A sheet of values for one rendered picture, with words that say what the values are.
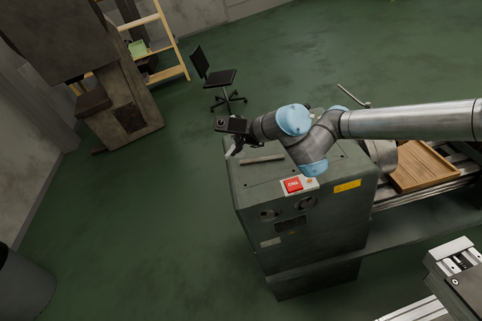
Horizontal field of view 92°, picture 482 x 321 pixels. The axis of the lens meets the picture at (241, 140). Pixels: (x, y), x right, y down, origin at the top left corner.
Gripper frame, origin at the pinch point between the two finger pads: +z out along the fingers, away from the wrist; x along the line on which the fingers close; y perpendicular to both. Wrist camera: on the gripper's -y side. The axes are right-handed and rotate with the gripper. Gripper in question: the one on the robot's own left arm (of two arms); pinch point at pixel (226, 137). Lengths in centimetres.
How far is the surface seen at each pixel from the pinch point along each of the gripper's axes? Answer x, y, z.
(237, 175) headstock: -12.0, 14.5, 16.3
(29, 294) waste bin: -121, -75, 197
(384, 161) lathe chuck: 0, 71, -14
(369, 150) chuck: 4, 64, -12
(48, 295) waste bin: -129, -63, 210
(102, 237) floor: -83, -29, 227
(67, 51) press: 111, -98, 225
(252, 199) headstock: -20.9, 16.3, 4.9
